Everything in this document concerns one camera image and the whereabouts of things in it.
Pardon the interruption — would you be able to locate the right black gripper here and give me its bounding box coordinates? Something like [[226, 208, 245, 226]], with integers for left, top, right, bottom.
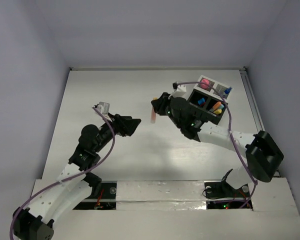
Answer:
[[152, 91, 183, 129]]

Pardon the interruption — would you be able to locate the red orange marker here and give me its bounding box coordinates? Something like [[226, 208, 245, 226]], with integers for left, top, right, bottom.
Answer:
[[150, 107, 157, 124]]

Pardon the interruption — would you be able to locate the pink cap marker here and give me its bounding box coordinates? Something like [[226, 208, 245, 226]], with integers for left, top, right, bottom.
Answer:
[[199, 78, 210, 90]]

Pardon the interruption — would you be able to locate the orange tip clear marker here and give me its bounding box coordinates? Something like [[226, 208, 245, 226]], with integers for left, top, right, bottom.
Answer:
[[210, 101, 222, 112]]

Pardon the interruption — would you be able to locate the yellow marker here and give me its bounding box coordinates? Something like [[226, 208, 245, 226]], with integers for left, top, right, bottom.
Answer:
[[212, 108, 223, 115]]

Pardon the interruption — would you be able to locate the clear blue cap bottle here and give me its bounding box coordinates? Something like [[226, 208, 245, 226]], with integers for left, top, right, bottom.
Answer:
[[222, 87, 232, 99]]

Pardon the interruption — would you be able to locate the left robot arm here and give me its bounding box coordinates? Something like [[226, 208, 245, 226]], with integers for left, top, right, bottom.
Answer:
[[9, 114, 141, 240]]

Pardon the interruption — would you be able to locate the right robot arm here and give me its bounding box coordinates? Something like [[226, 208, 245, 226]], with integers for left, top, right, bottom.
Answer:
[[151, 92, 284, 196]]

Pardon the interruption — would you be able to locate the black and white organizer box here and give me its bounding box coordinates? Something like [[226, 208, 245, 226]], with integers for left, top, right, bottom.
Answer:
[[186, 75, 230, 125]]

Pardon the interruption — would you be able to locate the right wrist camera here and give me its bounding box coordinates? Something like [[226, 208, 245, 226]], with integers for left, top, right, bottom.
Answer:
[[168, 82, 187, 99]]

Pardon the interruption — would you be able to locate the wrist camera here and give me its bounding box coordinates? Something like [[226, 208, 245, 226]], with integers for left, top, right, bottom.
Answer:
[[92, 101, 111, 121], [168, 82, 187, 99]]

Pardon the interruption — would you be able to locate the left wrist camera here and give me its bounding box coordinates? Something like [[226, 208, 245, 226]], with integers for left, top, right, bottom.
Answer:
[[92, 101, 111, 121]]

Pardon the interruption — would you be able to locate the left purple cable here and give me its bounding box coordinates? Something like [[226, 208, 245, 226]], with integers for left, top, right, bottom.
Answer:
[[9, 106, 116, 240]]

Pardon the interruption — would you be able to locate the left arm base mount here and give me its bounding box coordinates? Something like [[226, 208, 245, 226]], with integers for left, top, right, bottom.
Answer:
[[74, 181, 117, 210]]

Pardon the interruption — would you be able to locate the aluminium rail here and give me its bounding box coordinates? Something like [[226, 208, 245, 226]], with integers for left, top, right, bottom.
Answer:
[[239, 69, 284, 183]]

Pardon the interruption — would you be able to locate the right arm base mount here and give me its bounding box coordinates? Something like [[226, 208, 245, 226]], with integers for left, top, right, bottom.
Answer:
[[202, 167, 253, 210]]

